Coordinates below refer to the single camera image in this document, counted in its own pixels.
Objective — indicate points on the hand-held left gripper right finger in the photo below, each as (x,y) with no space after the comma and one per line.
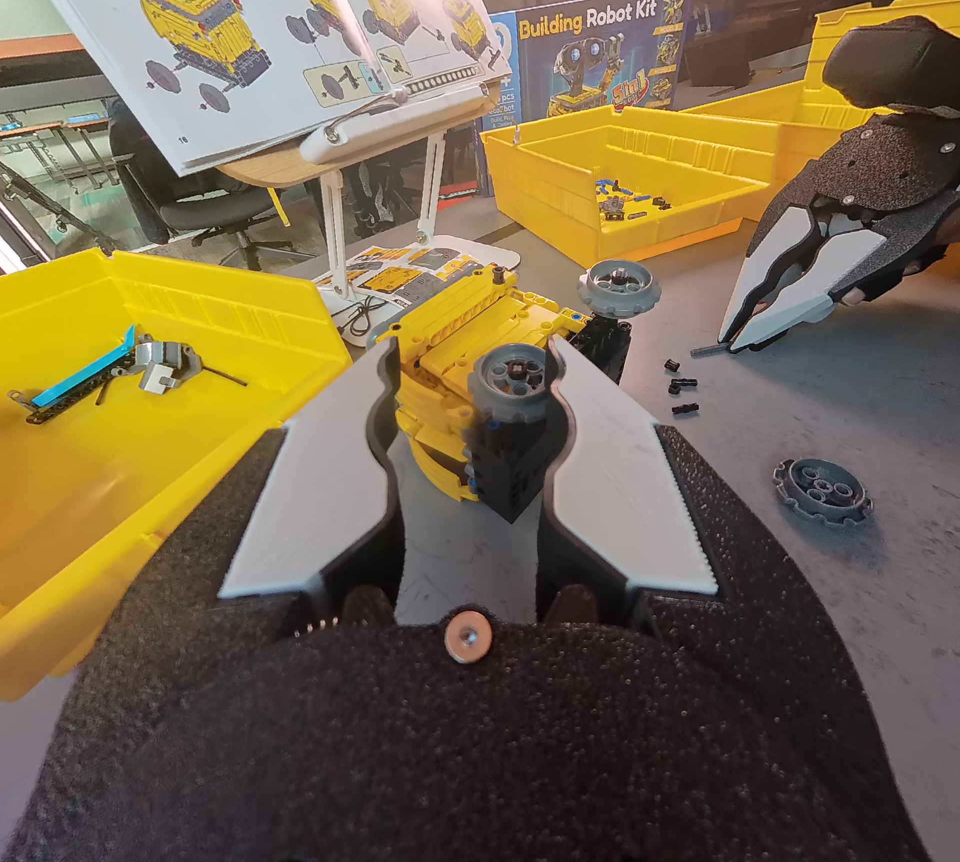
(630,502)

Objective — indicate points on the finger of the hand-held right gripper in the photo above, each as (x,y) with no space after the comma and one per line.
(832,262)
(780,239)

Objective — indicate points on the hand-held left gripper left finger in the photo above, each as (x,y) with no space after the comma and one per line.
(315,502)

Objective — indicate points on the dark grey lego axle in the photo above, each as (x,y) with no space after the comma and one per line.
(709,351)

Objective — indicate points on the heap of mixed lego parts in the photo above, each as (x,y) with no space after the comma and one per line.
(630,201)

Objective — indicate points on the small grey lego wheel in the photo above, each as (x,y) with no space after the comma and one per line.
(821,494)

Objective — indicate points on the yellow lego vehicle model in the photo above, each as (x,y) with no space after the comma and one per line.
(450,337)

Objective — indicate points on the yellow storage bin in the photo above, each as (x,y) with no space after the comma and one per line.
(795,119)
(150,487)
(540,201)

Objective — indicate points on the lego sticker sheet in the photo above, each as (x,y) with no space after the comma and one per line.
(405,277)

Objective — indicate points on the blue lego set box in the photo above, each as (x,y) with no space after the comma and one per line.
(600,51)

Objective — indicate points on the long black lego beam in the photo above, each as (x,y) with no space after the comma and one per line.
(34,413)

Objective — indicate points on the lego instruction booklet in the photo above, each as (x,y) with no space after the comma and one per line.
(150,51)

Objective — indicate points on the person's right hand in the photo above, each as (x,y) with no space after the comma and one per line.
(853,299)

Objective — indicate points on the thin black stick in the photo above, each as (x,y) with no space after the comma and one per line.
(225,376)

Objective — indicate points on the cyan strip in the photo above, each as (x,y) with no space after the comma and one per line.
(82,374)

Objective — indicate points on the black office chair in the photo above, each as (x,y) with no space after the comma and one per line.
(210,209)

